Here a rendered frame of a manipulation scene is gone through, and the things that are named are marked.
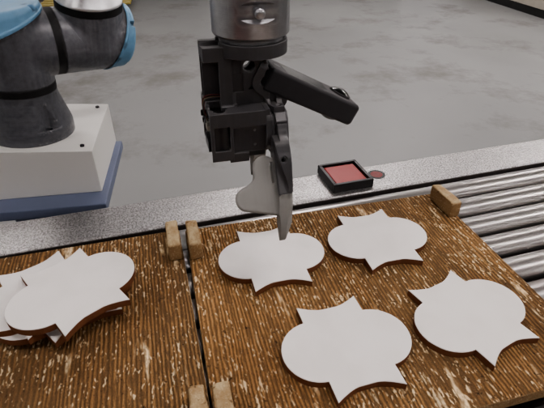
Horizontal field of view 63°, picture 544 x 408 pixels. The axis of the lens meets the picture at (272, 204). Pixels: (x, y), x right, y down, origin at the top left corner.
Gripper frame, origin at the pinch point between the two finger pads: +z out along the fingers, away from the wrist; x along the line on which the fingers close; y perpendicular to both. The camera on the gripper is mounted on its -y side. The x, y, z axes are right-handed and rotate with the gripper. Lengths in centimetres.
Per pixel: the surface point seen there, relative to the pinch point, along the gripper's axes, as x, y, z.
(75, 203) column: -31.6, 29.6, 15.6
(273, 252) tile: -0.3, -0.2, 8.0
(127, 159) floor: -218, 38, 102
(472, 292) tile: 12.9, -21.6, 8.1
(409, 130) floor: -212, -154, 103
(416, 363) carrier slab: 19.7, -10.5, 9.0
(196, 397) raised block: 19.5, 12.1, 6.5
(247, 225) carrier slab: -8.3, 1.7, 9.0
